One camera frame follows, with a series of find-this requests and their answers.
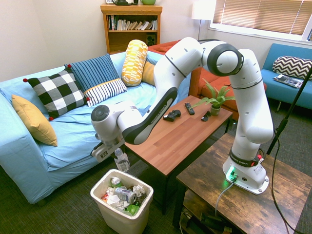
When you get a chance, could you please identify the row of books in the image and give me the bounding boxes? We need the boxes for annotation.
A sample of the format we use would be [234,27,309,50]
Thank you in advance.
[108,15,158,31]

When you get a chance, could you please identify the white trash bin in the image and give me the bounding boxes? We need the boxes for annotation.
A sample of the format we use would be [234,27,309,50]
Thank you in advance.
[90,168,154,234]

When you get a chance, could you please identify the clear bottle with purple label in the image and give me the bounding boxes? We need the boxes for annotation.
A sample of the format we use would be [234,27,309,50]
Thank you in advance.
[114,148,131,173]

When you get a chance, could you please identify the black TV remote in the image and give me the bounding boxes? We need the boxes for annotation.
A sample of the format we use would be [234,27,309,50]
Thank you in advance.
[184,102,196,116]

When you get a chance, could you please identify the blue couch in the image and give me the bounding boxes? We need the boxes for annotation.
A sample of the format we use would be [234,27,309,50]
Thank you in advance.
[261,43,312,111]

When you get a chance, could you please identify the reddish wooden coffee table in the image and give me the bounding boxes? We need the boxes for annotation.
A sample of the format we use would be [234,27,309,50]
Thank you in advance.
[124,95,234,215]

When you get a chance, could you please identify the blue striped pillow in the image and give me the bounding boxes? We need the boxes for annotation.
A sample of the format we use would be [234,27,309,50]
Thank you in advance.
[64,53,128,108]

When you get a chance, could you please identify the yellow white patterned bolster pillow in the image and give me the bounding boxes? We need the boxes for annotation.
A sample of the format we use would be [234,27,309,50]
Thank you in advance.
[120,39,149,87]

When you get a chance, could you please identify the black game controller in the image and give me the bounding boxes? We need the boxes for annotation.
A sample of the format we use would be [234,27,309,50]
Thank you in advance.
[163,109,182,122]

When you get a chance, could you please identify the dark rustic wooden table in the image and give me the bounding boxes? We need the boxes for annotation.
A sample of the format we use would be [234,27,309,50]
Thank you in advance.
[172,133,312,234]

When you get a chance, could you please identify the green crushed can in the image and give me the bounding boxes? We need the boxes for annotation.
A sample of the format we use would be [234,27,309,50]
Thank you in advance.
[124,204,140,215]

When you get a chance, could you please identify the black white checkered pillow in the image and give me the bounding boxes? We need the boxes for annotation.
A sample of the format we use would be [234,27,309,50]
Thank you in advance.
[22,63,91,122]

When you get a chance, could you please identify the small black speaker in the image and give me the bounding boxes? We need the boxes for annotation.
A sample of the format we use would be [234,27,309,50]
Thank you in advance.
[146,33,157,47]

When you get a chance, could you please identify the crumpled white paper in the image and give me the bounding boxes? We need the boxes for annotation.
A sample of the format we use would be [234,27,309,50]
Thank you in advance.
[133,184,146,197]

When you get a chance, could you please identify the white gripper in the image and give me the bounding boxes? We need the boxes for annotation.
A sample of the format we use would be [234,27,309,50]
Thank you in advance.
[90,136,128,163]

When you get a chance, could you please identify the black white chevron pillow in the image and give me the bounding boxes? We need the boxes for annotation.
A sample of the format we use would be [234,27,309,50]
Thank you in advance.
[272,56,312,80]

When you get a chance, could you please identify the black camera stand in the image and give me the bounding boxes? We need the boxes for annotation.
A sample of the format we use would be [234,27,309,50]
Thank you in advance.
[266,65,312,156]

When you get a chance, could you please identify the black hanging cable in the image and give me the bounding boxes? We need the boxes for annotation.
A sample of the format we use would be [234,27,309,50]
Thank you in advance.
[270,129,303,234]

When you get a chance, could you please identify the orange armchair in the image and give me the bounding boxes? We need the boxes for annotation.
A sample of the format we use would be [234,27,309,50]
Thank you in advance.
[147,39,268,120]

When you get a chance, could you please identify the wooden window blinds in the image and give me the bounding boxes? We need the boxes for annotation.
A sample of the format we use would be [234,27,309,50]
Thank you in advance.
[212,0,312,37]

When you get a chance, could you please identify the light blue covered sofa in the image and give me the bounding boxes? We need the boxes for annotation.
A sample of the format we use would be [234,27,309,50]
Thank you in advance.
[0,50,193,205]

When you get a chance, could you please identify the mustard yellow pillow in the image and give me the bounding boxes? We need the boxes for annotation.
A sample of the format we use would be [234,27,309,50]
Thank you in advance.
[11,94,59,147]
[141,60,157,86]

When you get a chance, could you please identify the potted green fern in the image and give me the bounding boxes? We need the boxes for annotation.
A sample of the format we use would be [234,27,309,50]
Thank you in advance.
[190,78,236,117]

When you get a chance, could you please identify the white floor lamp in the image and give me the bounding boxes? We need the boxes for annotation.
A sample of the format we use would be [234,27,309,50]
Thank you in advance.
[191,0,217,41]

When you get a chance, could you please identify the wooden bookshelf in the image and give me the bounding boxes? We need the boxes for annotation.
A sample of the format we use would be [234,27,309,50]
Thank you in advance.
[100,4,163,55]

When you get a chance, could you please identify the magazine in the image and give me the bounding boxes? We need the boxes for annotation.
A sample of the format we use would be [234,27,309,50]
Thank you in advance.
[273,74,305,89]

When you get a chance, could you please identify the grey cable at robot base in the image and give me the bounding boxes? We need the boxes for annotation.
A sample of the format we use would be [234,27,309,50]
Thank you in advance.
[214,180,235,218]

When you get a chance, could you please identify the flat white paper scrap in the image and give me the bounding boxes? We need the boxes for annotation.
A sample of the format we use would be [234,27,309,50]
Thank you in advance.
[106,194,123,208]

